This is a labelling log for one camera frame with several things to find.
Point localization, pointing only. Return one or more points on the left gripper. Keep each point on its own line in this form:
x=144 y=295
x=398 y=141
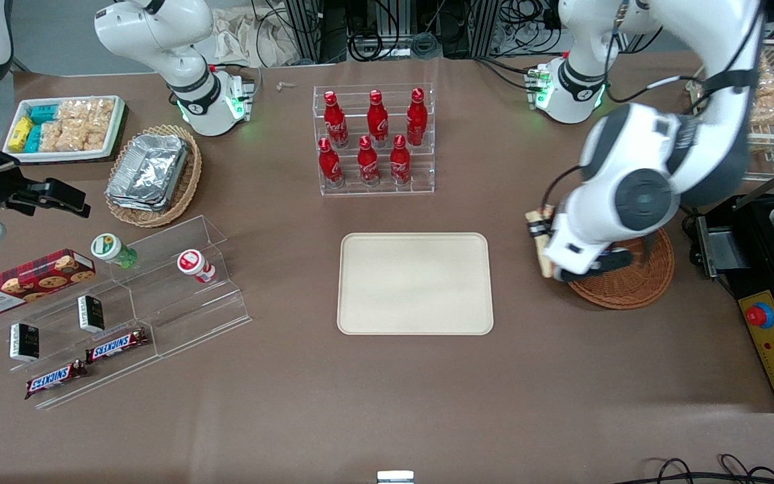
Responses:
x=536 y=228

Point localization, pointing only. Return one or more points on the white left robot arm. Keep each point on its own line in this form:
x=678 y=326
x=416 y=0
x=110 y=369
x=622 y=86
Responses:
x=642 y=196

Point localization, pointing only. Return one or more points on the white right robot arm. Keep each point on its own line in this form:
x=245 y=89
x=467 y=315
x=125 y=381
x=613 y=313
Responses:
x=158 y=40

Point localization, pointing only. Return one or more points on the white rectangular snack tray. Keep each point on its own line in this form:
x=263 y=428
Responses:
x=64 y=156

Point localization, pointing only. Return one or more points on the brown round wicker basket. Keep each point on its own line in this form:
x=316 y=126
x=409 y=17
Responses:
x=635 y=289

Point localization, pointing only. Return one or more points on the light oval wicker basket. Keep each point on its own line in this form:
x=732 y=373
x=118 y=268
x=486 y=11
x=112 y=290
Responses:
x=189 y=175

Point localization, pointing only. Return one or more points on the beige plastic tray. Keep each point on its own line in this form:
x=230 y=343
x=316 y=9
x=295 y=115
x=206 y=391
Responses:
x=415 y=284

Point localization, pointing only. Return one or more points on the green capped cup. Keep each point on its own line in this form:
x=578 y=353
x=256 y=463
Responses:
x=108 y=247

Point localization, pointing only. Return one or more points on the clear rice cracker bag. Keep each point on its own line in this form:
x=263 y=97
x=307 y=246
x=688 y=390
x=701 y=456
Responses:
x=54 y=136
x=88 y=111
x=95 y=134

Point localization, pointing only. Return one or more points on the teal snack packet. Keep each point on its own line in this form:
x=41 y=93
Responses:
x=44 y=113
x=33 y=138

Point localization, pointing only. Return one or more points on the aluminium foil container stack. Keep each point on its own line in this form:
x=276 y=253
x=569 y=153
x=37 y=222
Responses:
x=148 y=171

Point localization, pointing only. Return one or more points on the yellow snack packet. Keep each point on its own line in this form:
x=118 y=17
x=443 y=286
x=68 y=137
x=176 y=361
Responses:
x=19 y=133

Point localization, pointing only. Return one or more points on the red tartan cookie box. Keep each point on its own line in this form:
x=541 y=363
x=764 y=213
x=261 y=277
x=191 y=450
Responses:
x=24 y=282

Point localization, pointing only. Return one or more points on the small black white box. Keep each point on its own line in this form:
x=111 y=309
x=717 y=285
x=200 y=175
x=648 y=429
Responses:
x=91 y=314
x=24 y=343

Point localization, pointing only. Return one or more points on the red capped cup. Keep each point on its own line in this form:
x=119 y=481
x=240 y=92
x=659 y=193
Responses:
x=192 y=263

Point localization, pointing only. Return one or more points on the snickers chocolate bar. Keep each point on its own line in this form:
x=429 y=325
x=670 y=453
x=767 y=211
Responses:
x=54 y=380
x=117 y=345

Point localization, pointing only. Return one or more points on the clear acrylic bottle rack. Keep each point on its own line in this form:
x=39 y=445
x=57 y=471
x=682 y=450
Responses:
x=420 y=171

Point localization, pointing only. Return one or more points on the clear acrylic stepped display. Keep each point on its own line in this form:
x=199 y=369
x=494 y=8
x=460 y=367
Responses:
x=185 y=316

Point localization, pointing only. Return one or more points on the red cola bottle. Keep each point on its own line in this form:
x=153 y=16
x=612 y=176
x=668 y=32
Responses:
x=334 y=121
x=416 y=118
x=328 y=165
x=377 y=119
x=367 y=163
x=400 y=161

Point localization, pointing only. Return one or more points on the red emergency stop button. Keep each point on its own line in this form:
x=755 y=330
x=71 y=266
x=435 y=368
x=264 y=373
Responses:
x=760 y=315

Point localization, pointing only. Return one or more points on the black machine with yellow panel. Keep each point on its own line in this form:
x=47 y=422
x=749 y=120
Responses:
x=773 y=353

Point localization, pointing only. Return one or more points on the small clear plastic scrap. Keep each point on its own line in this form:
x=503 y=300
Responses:
x=286 y=85

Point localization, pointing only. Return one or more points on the beige cloth bag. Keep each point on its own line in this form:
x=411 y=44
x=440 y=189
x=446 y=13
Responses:
x=252 y=37

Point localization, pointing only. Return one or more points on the clear fried snack bag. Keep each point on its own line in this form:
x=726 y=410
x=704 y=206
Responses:
x=771 y=84
x=773 y=111

